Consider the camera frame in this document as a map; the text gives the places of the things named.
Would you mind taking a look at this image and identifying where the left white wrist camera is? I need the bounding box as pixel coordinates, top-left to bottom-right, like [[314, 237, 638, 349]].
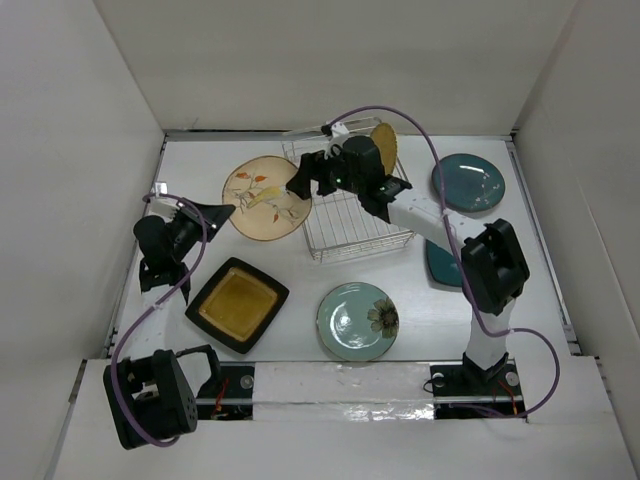
[[148, 181, 183, 219]]

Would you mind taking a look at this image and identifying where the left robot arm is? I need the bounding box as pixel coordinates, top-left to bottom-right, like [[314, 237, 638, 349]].
[[103, 194, 235, 450]]

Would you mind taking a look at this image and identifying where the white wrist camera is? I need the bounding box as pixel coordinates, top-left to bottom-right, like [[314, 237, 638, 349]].
[[321, 121, 351, 158], [148, 181, 183, 219]]

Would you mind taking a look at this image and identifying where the square dark teal plate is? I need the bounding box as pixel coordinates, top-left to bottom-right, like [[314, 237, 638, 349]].
[[425, 240, 462, 288]]

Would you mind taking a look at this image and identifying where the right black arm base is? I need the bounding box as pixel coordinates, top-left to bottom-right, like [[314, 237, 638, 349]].
[[422, 362, 526, 420]]

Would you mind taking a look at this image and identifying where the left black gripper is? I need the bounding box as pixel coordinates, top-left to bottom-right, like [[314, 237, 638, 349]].
[[170, 198, 234, 262]]

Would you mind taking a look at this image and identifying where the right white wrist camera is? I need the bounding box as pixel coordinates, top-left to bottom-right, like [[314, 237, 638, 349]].
[[321, 121, 351, 158]]

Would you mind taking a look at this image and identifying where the beige bird painted plate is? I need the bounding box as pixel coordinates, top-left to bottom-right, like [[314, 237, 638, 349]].
[[222, 155, 312, 242]]

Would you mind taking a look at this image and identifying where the metal wire dish rack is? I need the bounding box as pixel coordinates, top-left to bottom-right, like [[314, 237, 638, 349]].
[[281, 116, 415, 263]]

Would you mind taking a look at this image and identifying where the silver taped front rail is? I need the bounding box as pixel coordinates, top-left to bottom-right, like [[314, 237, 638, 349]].
[[194, 360, 529, 422]]

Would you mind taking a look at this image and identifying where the round dark teal plate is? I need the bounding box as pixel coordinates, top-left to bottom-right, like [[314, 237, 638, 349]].
[[431, 153, 506, 213]]

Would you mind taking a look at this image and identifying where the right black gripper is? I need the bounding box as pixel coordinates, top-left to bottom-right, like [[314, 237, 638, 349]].
[[285, 143, 364, 201]]

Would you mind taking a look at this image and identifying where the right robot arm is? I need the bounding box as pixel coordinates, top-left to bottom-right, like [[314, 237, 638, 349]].
[[286, 135, 530, 393]]

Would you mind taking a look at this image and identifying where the light green flower plate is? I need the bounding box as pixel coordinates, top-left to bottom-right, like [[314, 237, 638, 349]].
[[316, 282, 400, 362]]

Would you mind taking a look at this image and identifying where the round woven bamboo plate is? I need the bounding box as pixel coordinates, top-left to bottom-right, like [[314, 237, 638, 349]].
[[370, 122, 398, 175]]

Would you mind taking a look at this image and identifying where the square brown yellow plate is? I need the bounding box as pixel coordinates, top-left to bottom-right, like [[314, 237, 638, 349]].
[[185, 257, 289, 354]]

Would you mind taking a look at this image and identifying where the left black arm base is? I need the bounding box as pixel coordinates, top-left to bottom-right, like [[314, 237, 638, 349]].
[[196, 362, 255, 421]]

